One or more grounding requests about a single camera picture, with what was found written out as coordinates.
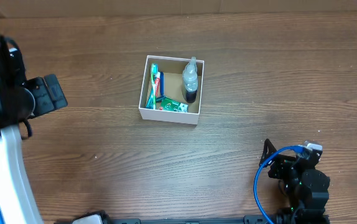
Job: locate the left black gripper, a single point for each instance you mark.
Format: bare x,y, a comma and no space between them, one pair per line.
44,103

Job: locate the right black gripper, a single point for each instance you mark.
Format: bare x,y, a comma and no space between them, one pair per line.
280,163

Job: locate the teal toothpaste tube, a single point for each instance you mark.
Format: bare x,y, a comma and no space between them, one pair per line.
151,103

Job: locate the clear bottle dark liquid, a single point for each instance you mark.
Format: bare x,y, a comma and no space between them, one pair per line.
190,81

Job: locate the green white toothbrush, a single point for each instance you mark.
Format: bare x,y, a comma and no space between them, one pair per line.
154,70

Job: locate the green soap packet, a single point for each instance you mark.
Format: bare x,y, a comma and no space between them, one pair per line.
168,104

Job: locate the blue disposable razor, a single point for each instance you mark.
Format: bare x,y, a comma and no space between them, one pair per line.
161,90

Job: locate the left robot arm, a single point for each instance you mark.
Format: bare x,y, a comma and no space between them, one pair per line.
20,101

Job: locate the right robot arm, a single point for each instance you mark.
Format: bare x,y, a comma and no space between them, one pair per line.
305,187

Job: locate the white cardboard box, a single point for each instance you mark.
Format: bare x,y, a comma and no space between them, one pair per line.
172,68

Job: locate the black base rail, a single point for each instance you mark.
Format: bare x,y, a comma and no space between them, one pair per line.
102,217

